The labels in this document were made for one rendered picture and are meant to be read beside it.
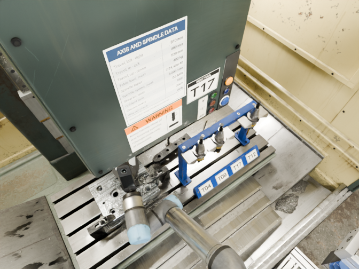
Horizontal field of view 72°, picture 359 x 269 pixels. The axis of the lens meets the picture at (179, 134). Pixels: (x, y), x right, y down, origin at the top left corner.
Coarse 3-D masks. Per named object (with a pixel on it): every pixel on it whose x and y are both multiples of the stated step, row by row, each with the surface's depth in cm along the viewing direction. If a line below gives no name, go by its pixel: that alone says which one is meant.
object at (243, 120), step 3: (240, 117) 120; (243, 117) 120; (246, 117) 120; (237, 120) 120; (240, 120) 119; (243, 120) 119; (246, 120) 119; (240, 123) 118; (243, 123) 118; (246, 123) 118; (249, 123) 118; (243, 126) 118; (246, 126) 117; (249, 126) 117
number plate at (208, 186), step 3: (207, 183) 130; (210, 183) 131; (201, 186) 128; (204, 186) 129; (207, 186) 130; (210, 186) 131; (201, 189) 129; (204, 189) 129; (207, 189) 130; (210, 189) 131; (201, 192) 129; (204, 192) 130
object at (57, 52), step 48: (0, 0) 26; (48, 0) 29; (96, 0) 32; (144, 0) 36; (192, 0) 41; (240, 0) 48; (0, 48) 31; (48, 48) 33; (96, 48) 37; (192, 48) 49; (48, 96) 38; (96, 96) 43; (96, 144) 53
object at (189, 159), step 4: (184, 152) 110; (188, 152) 110; (192, 152) 110; (184, 156) 109; (188, 156) 109; (192, 156) 109; (196, 156) 109; (188, 160) 108; (192, 160) 108; (196, 160) 108; (188, 164) 107
